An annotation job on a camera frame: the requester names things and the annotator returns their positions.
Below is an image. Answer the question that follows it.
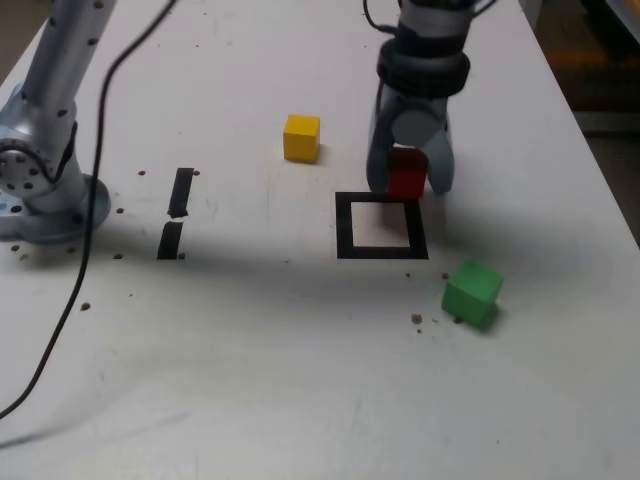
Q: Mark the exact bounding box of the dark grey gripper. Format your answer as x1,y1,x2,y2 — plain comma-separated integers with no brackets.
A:
367,84,456,196

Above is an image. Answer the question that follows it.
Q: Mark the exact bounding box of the red cube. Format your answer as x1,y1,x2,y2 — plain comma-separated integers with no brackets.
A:
386,147,430,199

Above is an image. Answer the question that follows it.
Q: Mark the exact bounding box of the yellow cube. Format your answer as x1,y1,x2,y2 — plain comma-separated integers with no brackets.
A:
282,114,321,164

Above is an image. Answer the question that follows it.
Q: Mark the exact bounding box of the green cube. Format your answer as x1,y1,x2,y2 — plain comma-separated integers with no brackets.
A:
439,258,505,330

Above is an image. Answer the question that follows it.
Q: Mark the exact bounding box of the black tape square outline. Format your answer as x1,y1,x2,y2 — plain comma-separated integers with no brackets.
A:
333,190,430,261

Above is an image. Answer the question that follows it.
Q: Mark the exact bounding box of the black tape strip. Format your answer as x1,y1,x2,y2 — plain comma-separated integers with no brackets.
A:
156,167,195,261

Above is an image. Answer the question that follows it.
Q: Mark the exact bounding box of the black cable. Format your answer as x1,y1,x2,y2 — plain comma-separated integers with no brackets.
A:
0,0,501,420

